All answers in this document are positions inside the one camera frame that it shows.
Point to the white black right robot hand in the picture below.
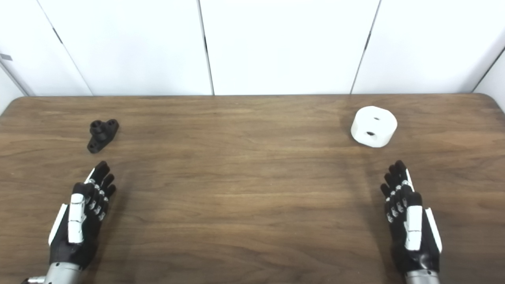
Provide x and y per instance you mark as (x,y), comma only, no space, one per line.
(413,228)

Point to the round white piece with holes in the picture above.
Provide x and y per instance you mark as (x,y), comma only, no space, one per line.
(374,126)

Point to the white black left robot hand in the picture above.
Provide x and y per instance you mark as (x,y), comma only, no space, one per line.
(75,221)

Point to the black flanged holder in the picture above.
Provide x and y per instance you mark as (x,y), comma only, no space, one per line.
(101,136)

